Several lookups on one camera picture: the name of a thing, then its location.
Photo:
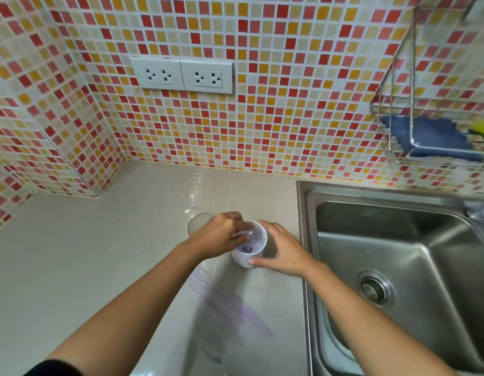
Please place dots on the blue cleaning cloth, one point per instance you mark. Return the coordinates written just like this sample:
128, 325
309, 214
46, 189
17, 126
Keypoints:
433, 135

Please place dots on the person's right forearm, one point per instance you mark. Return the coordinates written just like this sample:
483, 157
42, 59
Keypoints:
367, 325

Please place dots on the small purple item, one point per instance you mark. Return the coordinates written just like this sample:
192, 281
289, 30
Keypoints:
247, 249

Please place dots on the white plastic cup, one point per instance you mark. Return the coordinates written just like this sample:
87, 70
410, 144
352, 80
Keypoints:
256, 246

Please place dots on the person's left fingers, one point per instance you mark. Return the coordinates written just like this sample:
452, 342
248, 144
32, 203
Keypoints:
235, 227

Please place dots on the person's right hand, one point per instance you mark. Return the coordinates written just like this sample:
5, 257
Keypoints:
291, 254

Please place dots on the white double wall socket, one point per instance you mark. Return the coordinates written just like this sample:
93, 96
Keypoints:
207, 77
157, 73

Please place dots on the person's right thumb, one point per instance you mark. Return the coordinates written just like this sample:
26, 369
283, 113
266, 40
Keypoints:
262, 262

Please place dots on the person's left forearm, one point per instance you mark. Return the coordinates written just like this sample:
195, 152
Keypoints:
124, 309

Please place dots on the black sleeve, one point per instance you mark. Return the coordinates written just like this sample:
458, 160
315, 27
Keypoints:
56, 368

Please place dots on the yellow sponge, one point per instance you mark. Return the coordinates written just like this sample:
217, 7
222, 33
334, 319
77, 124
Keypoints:
482, 129

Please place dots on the purple-tinted clear plastic bag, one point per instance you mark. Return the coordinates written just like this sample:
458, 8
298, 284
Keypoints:
230, 309

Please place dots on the person's left hand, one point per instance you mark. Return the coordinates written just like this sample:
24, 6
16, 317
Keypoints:
216, 234

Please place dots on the stainless steel sink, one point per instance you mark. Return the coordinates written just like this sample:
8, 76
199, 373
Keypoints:
422, 238

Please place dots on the clear drinking glass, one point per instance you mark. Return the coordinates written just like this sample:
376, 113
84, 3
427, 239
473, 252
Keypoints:
199, 223

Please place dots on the metal sink drain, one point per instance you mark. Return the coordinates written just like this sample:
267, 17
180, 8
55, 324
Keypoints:
375, 288

